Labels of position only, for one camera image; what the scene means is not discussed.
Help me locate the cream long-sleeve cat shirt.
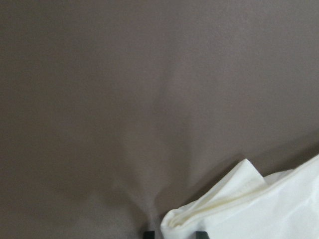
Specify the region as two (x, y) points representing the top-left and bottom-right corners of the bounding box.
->
(160, 156), (319, 239)

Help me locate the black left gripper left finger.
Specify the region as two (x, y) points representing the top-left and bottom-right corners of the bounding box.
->
(143, 231), (154, 239)

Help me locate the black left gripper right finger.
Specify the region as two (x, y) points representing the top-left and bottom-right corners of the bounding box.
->
(195, 231), (209, 239)

